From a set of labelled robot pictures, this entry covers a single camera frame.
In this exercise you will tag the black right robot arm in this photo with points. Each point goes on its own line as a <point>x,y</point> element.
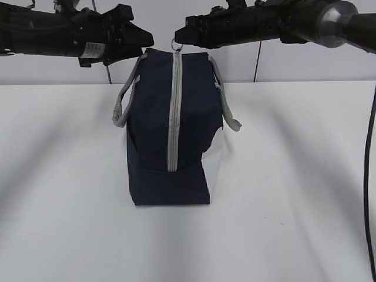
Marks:
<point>326,23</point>

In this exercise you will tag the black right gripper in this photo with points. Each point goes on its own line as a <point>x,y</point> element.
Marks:
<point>231,26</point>

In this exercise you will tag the navy and white lunch bag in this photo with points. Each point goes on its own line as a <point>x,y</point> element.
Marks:
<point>174,109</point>

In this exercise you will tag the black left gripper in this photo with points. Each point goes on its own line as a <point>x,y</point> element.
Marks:
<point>109,37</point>

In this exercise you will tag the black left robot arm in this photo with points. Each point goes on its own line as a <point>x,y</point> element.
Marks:
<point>68,32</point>

